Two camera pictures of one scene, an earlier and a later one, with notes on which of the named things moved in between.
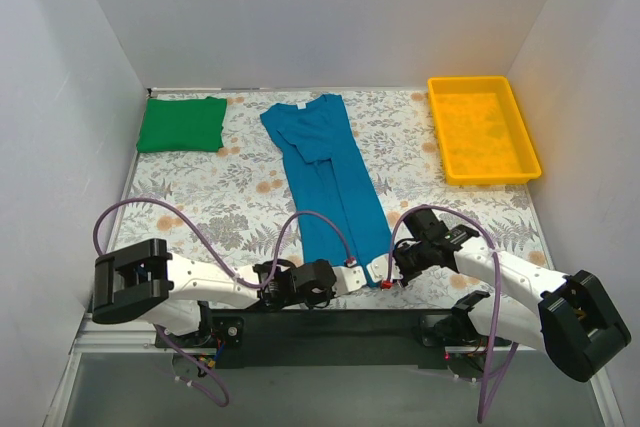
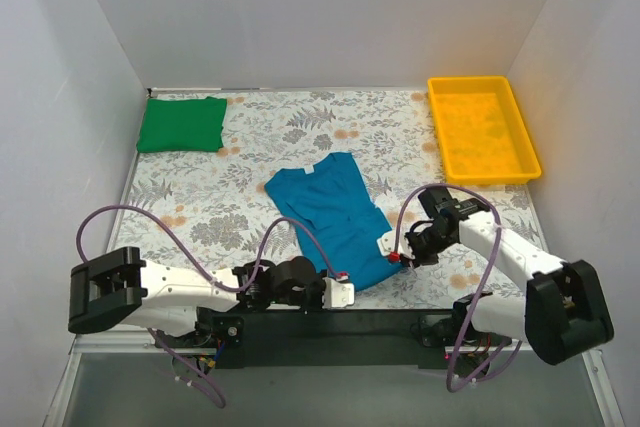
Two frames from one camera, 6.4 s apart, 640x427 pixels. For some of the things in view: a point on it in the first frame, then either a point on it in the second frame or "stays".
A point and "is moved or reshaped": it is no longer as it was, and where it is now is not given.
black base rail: [323, 338] stays
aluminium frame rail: [136, 337] stays
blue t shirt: [328, 176] is moved or reshaped
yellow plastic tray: [482, 134] stays
